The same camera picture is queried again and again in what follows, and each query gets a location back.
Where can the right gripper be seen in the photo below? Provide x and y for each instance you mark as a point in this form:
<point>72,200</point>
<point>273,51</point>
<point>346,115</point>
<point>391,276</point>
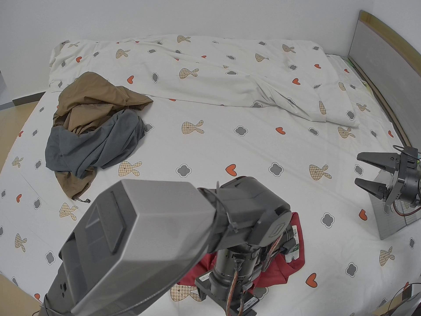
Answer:
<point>403,186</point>

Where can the red shirt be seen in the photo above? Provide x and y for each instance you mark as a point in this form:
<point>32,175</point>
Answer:
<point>289,272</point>

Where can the clear plastic box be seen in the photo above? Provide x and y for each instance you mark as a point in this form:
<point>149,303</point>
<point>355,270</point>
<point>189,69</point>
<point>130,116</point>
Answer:
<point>391,222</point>

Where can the bed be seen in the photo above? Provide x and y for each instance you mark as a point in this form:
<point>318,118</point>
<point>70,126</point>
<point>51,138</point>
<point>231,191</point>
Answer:
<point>230,143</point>

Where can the white printed quilt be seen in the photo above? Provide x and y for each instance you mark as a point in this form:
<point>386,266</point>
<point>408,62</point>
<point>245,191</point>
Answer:
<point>213,67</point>

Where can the grey garment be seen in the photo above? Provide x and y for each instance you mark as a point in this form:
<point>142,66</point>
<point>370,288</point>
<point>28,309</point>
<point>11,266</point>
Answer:
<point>98,150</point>

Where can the brown garment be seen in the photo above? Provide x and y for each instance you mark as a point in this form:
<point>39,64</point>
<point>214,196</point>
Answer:
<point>95,94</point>

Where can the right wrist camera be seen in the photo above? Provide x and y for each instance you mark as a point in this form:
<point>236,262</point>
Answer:
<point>412,153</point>

